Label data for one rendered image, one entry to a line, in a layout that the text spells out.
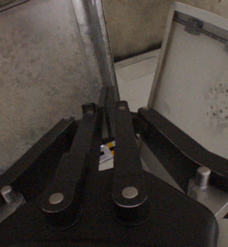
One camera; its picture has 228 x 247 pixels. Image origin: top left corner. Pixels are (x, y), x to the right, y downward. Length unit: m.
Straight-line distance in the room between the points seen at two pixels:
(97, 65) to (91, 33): 0.09
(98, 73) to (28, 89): 0.19
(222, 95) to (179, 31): 0.22
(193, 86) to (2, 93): 0.49
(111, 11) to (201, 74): 1.01
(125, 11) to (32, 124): 1.10
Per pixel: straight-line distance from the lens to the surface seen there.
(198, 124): 0.55
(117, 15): 1.44
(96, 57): 0.50
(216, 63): 0.49
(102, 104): 0.17
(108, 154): 0.65
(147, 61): 1.45
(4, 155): 0.66
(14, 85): 0.51
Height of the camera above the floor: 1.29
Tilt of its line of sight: 43 degrees down
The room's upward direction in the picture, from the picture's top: 149 degrees clockwise
